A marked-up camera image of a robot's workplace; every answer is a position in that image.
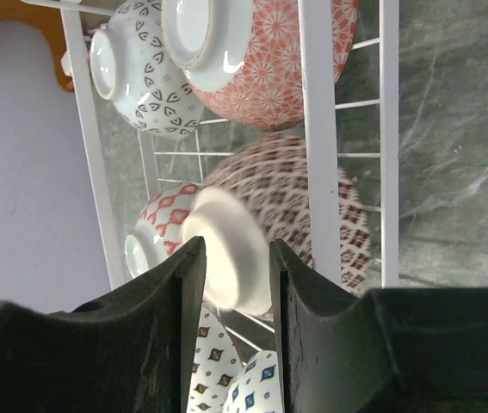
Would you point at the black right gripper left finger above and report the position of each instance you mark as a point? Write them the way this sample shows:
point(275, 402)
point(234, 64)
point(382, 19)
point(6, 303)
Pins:
point(130, 350)

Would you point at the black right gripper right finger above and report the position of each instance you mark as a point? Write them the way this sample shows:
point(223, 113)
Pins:
point(389, 350)

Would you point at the white bowl with dot pattern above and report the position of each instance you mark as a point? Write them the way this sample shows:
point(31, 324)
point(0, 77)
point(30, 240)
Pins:
point(216, 364)

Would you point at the red diamond pattern bowl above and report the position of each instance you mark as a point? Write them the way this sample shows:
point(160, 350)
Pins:
point(156, 234)

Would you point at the blue floral pattern bowl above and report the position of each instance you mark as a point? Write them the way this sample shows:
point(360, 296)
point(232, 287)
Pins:
point(257, 387)

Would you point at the brown lattice pattern bowl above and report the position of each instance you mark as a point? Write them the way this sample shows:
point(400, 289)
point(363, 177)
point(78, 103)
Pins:
point(256, 195)

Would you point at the blue triangle pattern bowl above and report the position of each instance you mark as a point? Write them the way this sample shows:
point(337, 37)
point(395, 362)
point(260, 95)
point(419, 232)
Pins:
point(130, 68)

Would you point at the brown leaf pattern bowl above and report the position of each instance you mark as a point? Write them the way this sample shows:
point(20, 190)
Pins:
point(241, 58)

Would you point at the wooden shelf rack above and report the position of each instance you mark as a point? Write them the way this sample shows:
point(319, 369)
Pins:
point(17, 16)

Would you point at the white wire dish rack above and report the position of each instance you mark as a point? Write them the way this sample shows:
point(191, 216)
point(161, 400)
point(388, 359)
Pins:
point(322, 135)

